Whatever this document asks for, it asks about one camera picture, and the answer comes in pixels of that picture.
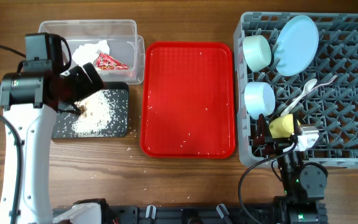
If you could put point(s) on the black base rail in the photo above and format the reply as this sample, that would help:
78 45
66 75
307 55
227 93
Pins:
266 213

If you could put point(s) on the light blue bowl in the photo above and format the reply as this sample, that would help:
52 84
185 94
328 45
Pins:
259 98

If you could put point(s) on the red snack wrapper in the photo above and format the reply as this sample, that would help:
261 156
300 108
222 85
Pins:
107 62

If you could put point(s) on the white plastic fork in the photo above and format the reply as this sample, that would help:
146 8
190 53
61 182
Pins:
322 84

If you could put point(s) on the red serving tray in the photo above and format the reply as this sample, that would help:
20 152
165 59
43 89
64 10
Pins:
188 101

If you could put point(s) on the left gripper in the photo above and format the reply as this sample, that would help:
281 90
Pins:
87 87

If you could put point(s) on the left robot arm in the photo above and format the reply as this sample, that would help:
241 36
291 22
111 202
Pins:
30 99

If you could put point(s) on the yellow plastic cup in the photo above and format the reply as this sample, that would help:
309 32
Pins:
282 127

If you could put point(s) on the white plastic spoon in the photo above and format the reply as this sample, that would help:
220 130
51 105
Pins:
287 110

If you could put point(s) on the spilled rice pile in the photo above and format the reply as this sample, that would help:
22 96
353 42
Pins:
95 115

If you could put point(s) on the grey dishwasher rack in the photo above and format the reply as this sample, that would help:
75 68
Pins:
333 108

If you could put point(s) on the black plastic tray bin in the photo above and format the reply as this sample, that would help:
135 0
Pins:
119 103

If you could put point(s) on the green bowl with food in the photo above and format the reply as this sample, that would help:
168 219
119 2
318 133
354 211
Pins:
257 52

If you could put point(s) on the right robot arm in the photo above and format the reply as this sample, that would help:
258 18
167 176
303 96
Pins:
303 183

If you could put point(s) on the clear plastic waste bin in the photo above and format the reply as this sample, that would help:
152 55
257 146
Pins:
126 45

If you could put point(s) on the white napkin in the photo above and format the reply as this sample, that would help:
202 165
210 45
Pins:
88 53

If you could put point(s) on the light blue plate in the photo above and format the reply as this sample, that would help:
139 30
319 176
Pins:
296 44

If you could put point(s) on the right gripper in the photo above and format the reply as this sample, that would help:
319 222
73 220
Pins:
261 138

